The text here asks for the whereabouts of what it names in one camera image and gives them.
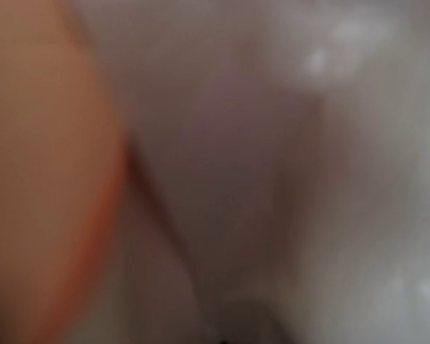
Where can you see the pink wrapping paper sheet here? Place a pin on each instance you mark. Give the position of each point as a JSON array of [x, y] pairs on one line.
[[214, 171]]

